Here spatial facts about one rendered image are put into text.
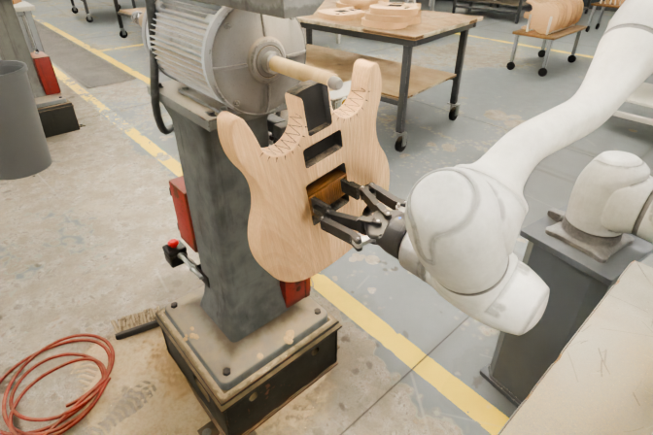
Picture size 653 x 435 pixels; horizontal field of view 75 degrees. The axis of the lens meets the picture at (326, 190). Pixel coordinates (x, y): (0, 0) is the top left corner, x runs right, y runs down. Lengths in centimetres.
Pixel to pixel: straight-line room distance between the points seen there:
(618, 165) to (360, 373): 116
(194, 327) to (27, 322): 96
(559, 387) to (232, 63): 80
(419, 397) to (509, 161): 136
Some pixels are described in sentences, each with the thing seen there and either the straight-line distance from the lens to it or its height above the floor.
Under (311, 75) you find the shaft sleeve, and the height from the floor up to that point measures 126.
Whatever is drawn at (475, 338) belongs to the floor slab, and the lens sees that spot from 204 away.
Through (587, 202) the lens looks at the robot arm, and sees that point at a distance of 138.
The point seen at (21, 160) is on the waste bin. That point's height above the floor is 13.
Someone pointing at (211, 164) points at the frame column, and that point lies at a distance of 117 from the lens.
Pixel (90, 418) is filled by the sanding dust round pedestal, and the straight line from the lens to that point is 192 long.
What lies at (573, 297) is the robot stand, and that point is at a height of 57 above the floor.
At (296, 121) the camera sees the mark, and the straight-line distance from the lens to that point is 74.
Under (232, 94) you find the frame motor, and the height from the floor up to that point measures 119.
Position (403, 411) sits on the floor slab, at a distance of 177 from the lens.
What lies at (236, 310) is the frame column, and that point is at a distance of 149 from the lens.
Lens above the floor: 149
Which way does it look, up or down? 31 degrees down
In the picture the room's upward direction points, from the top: straight up
